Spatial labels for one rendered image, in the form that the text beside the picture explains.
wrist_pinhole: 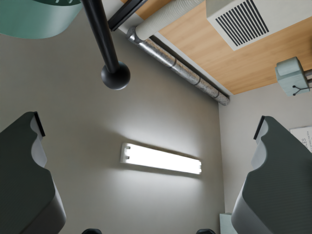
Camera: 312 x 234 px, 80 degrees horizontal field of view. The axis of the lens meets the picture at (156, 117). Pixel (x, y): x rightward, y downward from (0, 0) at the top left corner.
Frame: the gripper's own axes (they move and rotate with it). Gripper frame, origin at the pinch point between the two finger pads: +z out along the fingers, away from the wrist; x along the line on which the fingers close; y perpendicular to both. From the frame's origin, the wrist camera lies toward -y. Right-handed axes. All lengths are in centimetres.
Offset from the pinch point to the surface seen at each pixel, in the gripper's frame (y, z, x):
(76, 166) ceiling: 105, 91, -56
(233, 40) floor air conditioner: 25, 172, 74
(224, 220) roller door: 248, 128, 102
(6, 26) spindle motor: -2.5, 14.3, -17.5
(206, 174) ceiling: 206, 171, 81
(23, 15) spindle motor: -3.9, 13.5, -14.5
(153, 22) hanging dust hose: 14, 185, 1
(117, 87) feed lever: 3.0, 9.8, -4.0
